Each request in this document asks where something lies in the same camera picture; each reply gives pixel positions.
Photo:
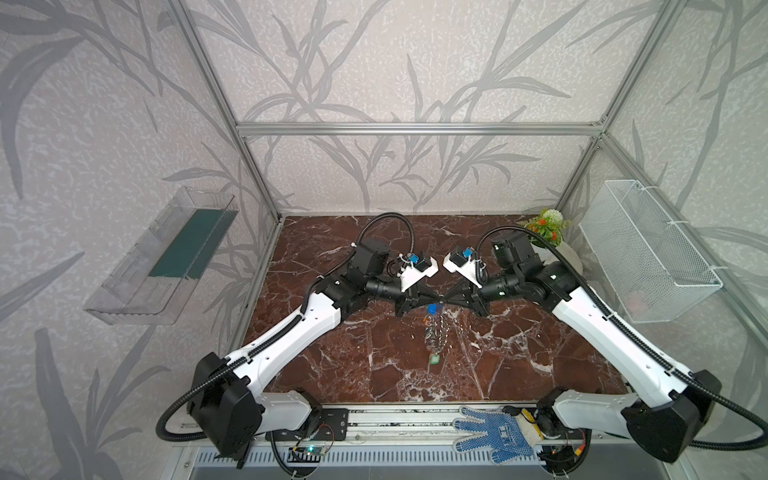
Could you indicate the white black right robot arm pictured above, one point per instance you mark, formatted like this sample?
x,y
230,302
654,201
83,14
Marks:
x,y
668,403

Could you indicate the white potted flower plant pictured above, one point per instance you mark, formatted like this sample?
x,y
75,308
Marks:
x,y
549,224

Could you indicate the white wire mesh basket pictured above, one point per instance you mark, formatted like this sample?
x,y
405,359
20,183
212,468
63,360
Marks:
x,y
653,267

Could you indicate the clear plastic wall tray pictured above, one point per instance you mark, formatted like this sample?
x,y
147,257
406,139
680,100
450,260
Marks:
x,y
154,281

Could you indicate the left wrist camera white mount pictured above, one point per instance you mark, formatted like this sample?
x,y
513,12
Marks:
x,y
414,268

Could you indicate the steel key ring disc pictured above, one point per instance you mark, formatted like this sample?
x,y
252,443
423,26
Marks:
x,y
436,332

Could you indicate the blue dotted work glove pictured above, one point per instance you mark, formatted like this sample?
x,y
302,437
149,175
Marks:
x,y
499,431

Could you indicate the green circuit board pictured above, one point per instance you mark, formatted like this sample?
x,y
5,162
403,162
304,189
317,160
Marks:
x,y
309,453

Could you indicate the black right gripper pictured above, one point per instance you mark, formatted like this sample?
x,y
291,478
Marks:
x,y
473,293

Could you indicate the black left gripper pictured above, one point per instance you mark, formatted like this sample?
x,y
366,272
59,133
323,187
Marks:
x,y
405,294

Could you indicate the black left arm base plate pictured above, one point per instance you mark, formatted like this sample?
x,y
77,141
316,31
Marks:
x,y
327,424

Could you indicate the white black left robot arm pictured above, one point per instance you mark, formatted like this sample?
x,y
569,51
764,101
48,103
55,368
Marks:
x,y
228,403

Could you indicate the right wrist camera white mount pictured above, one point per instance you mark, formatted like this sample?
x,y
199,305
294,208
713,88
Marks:
x,y
466,262

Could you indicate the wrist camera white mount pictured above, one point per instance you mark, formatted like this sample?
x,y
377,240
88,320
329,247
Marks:
x,y
466,262
414,268

